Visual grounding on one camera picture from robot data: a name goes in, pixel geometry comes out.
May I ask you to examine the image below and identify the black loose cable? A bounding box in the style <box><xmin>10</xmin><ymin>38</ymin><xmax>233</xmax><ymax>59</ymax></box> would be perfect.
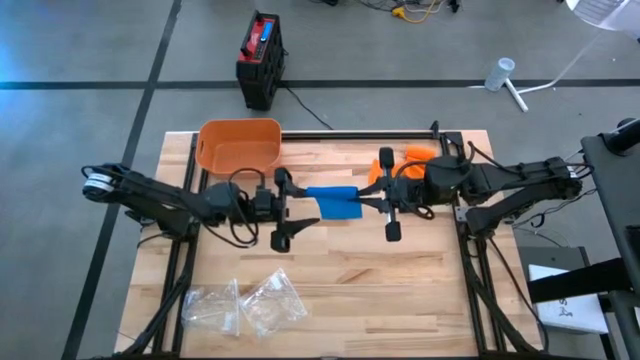
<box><xmin>511</xmin><ymin>187</ymin><xmax>600</xmax><ymax>232</ymax></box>

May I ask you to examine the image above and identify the white plastic cylinder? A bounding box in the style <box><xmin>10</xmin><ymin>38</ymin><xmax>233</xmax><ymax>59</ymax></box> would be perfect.
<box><xmin>483</xmin><ymin>56</ymin><xmax>517</xmax><ymax>93</ymax></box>

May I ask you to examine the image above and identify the white cardboard box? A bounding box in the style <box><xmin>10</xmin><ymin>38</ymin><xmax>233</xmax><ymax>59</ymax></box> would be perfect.
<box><xmin>528</xmin><ymin>263</ymin><xmax>612</xmax><ymax>336</ymax></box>

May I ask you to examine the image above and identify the clear plastic bag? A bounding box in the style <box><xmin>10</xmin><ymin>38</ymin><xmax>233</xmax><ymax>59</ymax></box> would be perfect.
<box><xmin>180</xmin><ymin>278</ymin><xmax>242</xmax><ymax>338</ymax></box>
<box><xmin>238</xmin><ymin>268</ymin><xmax>309</xmax><ymax>339</ymax></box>

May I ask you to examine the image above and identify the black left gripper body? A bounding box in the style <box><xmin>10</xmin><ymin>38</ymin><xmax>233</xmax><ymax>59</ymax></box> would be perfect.
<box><xmin>249</xmin><ymin>167</ymin><xmax>293</xmax><ymax>254</ymax></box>

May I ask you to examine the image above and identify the grey cabinet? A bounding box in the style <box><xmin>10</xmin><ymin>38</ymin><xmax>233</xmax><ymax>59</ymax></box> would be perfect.
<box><xmin>517</xmin><ymin>244</ymin><xmax>592</xmax><ymax>274</ymax></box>

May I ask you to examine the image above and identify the black aluminium table frame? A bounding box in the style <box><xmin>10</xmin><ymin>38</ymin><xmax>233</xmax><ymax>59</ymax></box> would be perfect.
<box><xmin>117</xmin><ymin>119</ymin><xmax>549</xmax><ymax>360</ymax></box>

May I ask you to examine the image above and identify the orange elastic bandage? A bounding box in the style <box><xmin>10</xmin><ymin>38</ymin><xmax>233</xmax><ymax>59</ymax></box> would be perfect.
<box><xmin>368</xmin><ymin>145</ymin><xmax>437</xmax><ymax>186</ymax></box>

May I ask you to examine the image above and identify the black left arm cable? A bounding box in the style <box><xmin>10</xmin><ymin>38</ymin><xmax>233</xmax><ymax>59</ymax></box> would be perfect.
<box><xmin>227</xmin><ymin>167</ymin><xmax>267</xmax><ymax>249</ymax></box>

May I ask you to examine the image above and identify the black power cable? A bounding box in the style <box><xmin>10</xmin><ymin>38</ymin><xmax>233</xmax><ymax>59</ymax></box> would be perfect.
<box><xmin>282</xmin><ymin>84</ymin><xmax>335</xmax><ymax>132</ymax></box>

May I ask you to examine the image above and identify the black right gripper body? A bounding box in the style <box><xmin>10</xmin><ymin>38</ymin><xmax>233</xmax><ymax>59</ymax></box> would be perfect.
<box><xmin>378</xmin><ymin>146</ymin><xmax>427</xmax><ymax>244</ymax></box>

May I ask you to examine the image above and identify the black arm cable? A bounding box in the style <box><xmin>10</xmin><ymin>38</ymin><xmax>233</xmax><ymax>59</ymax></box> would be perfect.
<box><xmin>227</xmin><ymin>167</ymin><xmax>267</xmax><ymax>249</ymax></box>
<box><xmin>393</xmin><ymin>159</ymin><xmax>437</xmax><ymax>222</ymax></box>

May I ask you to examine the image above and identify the white printed paper sheet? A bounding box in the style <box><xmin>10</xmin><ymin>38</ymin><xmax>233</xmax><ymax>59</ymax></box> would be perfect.
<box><xmin>564</xmin><ymin>0</ymin><xmax>640</xmax><ymax>34</ymax></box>

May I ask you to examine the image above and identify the blue elastic bandage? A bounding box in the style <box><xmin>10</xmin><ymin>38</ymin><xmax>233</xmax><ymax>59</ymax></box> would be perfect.
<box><xmin>304</xmin><ymin>185</ymin><xmax>364</xmax><ymax>222</ymax></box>

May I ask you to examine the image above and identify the red and black power station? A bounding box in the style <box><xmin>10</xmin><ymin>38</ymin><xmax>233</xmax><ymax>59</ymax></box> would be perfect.
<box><xmin>235</xmin><ymin>9</ymin><xmax>288</xmax><ymax>112</ymax></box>

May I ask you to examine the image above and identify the white stand base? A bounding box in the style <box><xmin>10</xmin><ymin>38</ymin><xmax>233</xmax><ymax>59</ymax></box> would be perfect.
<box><xmin>467</xmin><ymin>27</ymin><xmax>609</xmax><ymax>114</ymax></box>

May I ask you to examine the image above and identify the yellow floor cable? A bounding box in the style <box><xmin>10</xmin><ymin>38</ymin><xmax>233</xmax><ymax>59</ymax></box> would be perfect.
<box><xmin>390</xmin><ymin>0</ymin><xmax>442</xmax><ymax>25</ymax></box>

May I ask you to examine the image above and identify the orange plastic basin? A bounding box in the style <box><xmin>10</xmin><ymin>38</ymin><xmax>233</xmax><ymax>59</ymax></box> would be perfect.
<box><xmin>194</xmin><ymin>117</ymin><xmax>284</xmax><ymax>179</ymax></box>

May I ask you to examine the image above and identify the black equipment cart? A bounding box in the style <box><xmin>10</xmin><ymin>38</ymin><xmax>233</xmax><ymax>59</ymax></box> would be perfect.
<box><xmin>527</xmin><ymin>117</ymin><xmax>640</xmax><ymax>360</ymax></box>

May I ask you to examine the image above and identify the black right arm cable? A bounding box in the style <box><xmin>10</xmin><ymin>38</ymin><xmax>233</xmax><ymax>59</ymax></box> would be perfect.
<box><xmin>393</xmin><ymin>159</ymin><xmax>437</xmax><ymax>222</ymax></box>

